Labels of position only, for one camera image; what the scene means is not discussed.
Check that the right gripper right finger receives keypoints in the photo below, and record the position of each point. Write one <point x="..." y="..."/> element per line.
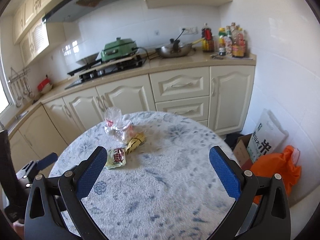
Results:
<point x="261" y="209"/>

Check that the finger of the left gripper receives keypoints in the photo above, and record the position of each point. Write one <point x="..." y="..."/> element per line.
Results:
<point x="46" y="161"/>

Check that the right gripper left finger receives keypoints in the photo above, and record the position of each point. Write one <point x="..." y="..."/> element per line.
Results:
<point x="43" y="219"/>

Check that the clear plastic bag red print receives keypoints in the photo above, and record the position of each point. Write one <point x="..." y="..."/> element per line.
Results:
<point x="118" y="126"/>

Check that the yellow black snack wrapper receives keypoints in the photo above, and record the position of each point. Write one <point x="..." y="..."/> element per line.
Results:
<point x="135" y="142"/>

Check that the orange trash bag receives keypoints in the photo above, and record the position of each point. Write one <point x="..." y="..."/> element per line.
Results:
<point x="284" y="163"/>

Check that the cream lower kitchen cabinets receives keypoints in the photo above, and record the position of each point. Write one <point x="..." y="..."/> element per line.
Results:
<point x="216" y="96"/>

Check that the person's left hand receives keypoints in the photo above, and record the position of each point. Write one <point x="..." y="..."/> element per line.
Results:
<point x="18" y="228"/>

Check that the green white red snack packet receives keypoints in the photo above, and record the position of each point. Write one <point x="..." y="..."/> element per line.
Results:
<point x="116" y="157"/>

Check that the cardboard box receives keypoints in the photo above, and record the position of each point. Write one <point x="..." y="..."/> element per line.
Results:
<point x="241" y="153"/>

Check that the red lidded bowl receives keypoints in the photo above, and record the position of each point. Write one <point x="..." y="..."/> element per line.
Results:
<point x="45" y="86"/>

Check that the white rice sack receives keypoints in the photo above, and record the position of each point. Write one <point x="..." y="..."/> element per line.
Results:
<point x="266" y="137"/>

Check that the hanging utensil rack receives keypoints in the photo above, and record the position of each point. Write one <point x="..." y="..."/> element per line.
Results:
<point x="19" y="86"/>

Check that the black gas stove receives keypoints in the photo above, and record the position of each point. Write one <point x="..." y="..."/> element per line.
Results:
<point x="101" y="70"/>

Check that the green electric grill pot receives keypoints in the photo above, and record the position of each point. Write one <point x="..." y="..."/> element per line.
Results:
<point x="118" y="49"/>

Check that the cooking oil bottle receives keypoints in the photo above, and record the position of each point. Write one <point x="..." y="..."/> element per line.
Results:
<point x="238" y="42"/>

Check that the green cap condiment bottle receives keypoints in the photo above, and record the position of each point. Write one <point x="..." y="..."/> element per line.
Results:
<point x="222" y="45"/>

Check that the steel wok with handle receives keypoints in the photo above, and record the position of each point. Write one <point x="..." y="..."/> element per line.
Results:
<point x="176" y="49"/>

